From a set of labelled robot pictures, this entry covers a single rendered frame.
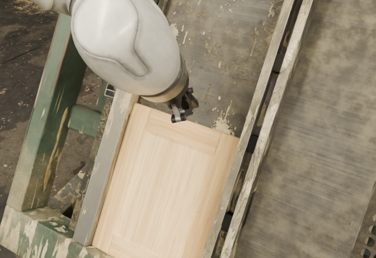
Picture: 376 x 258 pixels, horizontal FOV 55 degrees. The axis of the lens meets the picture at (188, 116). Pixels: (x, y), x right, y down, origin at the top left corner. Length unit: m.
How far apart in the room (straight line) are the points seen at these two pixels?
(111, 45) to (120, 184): 0.66
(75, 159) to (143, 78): 2.20
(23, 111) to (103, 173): 2.22
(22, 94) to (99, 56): 3.00
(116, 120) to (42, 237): 0.40
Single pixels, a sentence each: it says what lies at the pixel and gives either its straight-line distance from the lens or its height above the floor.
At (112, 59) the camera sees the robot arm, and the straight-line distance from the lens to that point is 0.38.
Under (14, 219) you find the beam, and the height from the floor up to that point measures 0.89.
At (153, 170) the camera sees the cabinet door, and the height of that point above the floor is 1.09.
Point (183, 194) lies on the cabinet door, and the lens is 0.91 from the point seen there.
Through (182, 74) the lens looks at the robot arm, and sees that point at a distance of 0.52.
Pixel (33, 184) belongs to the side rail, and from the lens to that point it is 1.17.
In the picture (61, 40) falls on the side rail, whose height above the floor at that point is 1.31.
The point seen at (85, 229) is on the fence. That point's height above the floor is 0.94.
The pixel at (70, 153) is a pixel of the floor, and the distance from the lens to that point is 2.65.
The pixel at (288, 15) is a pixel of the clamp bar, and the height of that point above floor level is 1.47.
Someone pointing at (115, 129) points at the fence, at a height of 1.16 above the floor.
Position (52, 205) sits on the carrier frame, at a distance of 1.32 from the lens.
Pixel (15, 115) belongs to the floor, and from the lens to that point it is 3.14.
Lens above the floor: 1.78
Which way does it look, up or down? 39 degrees down
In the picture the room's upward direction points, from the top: straight up
